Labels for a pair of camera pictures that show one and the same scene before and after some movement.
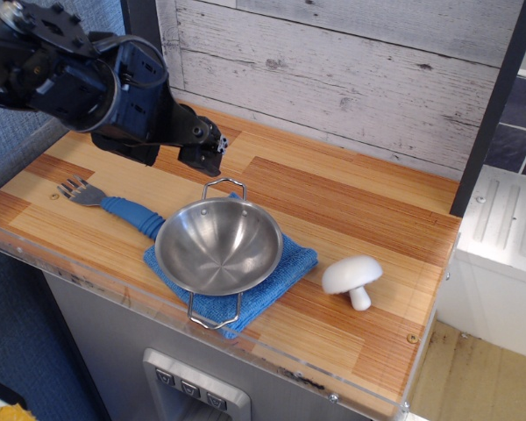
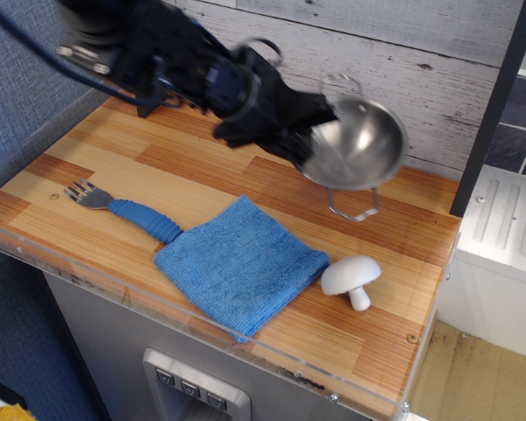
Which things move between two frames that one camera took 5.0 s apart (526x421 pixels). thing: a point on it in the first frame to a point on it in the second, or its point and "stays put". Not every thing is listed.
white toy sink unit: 492,288 stays put
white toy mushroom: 350,274 stays put
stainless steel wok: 216,248 to 360,149
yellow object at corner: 13,413 stays put
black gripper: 150,116 to 279,120
